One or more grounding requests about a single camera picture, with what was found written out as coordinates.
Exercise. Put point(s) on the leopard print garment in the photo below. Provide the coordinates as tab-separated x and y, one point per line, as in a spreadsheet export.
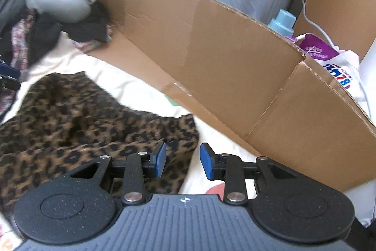
73	133

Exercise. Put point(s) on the white printed plastic bag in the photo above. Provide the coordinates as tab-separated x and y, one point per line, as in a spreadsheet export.
346	68

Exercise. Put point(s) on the plaid patterned cloth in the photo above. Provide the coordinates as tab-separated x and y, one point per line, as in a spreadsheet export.
19	42

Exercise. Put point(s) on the pile of dark clothes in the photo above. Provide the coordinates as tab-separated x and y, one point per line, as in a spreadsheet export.
73	24

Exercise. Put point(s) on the large brown cardboard box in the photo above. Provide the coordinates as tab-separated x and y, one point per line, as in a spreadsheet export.
223	62

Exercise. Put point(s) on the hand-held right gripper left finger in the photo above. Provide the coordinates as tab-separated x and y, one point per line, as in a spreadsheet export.
160	160

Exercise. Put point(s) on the blue bottle cap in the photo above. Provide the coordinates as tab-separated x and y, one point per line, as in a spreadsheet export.
282	22

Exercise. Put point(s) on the white printed bed sheet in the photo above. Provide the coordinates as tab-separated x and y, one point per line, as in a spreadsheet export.
117	77

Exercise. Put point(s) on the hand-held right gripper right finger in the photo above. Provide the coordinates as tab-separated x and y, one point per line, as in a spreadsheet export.
206	162

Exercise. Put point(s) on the purple refill pouch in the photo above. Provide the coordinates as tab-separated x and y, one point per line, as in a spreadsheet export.
315	48

